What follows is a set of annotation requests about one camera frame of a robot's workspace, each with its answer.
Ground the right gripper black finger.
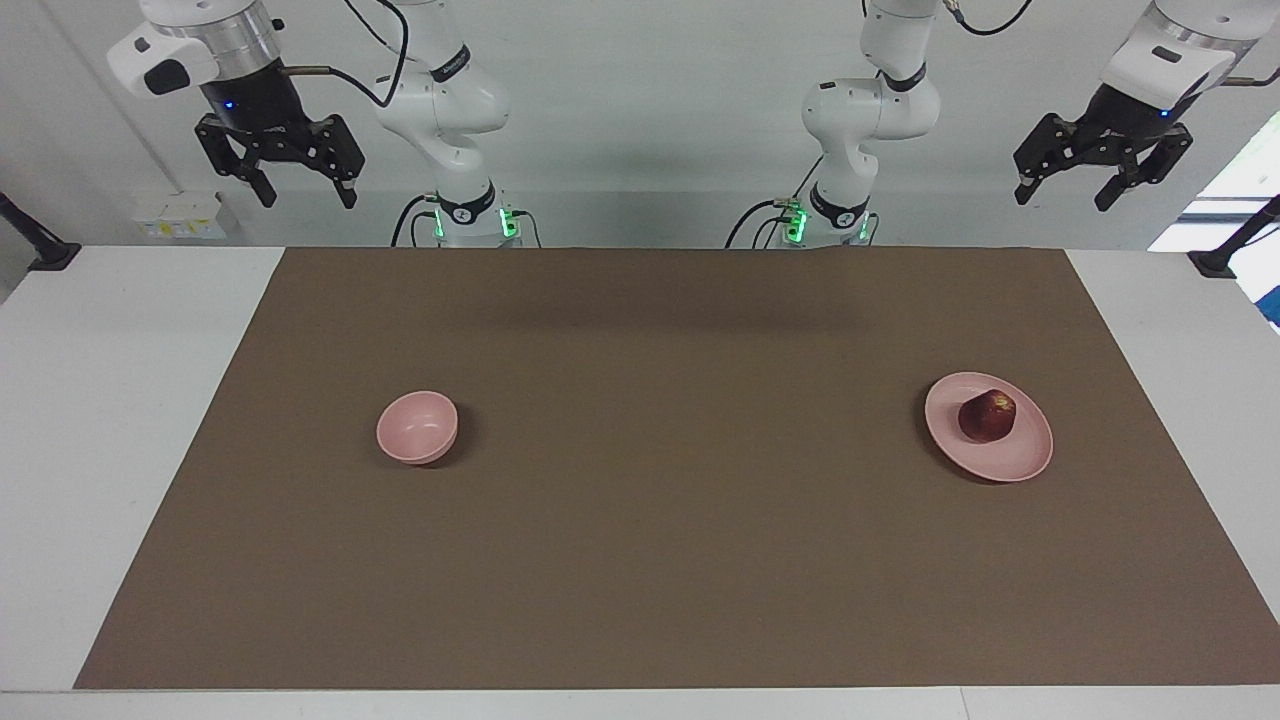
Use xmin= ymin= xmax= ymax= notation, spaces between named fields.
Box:
xmin=194 ymin=113 xmax=279 ymax=209
xmin=298 ymin=114 xmax=367 ymax=210

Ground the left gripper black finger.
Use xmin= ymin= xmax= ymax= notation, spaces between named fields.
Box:
xmin=1013 ymin=112 xmax=1089 ymax=206
xmin=1095 ymin=125 xmax=1194 ymax=212

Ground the dark red apple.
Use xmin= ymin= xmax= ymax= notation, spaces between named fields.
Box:
xmin=958 ymin=388 xmax=1018 ymax=445

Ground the pink bowl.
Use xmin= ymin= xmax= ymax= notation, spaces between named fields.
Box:
xmin=376 ymin=390 xmax=460 ymax=466

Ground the pink plate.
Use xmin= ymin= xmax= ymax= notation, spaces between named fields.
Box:
xmin=924 ymin=371 xmax=1055 ymax=484

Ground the black clamp stand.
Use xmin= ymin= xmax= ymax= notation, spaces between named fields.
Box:
xmin=0 ymin=192 xmax=81 ymax=272
xmin=1188 ymin=195 xmax=1280 ymax=278

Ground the brown table mat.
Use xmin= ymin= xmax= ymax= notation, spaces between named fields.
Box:
xmin=73 ymin=247 xmax=1280 ymax=691

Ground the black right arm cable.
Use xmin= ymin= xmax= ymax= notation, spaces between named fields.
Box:
xmin=278 ymin=0 xmax=411 ymax=108

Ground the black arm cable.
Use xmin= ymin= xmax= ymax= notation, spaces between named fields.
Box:
xmin=940 ymin=0 xmax=1280 ymax=87
xmin=278 ymin=0 xmax=411 ymax=108

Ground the white wall socket box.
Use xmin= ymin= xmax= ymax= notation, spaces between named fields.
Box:
xmin=132 ymin=192 xmax=223 ymax=241

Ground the black base cable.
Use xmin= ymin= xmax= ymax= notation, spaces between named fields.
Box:
xmin=392 ymin=193 xmax=441 ymax=248
xmin=727 ymin=197 xmax=801 ymax=248

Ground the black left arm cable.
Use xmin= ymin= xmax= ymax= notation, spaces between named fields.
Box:
xmin=940 ymin=0 xmax=1280 ymax=87

